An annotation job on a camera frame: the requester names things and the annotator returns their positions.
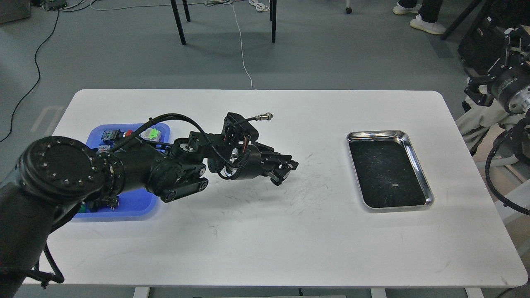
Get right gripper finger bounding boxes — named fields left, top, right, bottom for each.
left=464, top=68, right=495, bottom=107
left=491, top=25, right=530, bottom=75

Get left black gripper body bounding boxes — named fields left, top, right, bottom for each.
left=207, top=113, right=275, bottom=180

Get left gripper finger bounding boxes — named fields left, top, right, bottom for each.
left=265, top=166, right=290, bottom=185
left=259, top=143, right=299, bottom=171

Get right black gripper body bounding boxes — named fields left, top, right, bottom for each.
left=488, top=66, right=530, bottom=114

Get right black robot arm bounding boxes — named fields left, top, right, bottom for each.
left=465, top=25, right=530, bottom=215

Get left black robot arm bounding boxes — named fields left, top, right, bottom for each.
left=0, top=113, right=299, bottom=298

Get silver metal tray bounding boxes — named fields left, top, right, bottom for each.
left=347, top=130, right=435, bottom=213

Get right white sneaker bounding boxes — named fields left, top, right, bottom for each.
left=410, top=15, right=446, bottom=35

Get white sneaker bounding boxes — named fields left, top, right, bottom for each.
left=410, top=15, right=446, bottom=35
left=393, top=3, right=422, bottom=15

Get left white sneaker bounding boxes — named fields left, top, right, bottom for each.
left=393, top=3, right=422, bottom=15

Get black chair leg right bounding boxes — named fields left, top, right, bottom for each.
left=269, top=0, right=277, bottom=43

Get black chair leg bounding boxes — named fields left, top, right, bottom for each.
left=269, top=0, right=277, bottom=43
left=170, top=0, right=187, bottom=45

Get black chair leg left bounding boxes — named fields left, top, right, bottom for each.
left=170, top=0, right=187, bottom=45

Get green grey connector switch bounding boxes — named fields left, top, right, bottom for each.
left=140, top=128, right=162, bottom=142

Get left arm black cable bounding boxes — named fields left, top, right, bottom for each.
left=112, top=113, right=232, bottom=174

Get black switch module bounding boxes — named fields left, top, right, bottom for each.
left=89, top=196, right=120, bottom=212

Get white floor cable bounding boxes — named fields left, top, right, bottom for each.
left=232, top=0, right=253, bottom=90

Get black floor cable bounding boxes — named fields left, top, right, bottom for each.
left=0, top=8, right=60, bottom=142

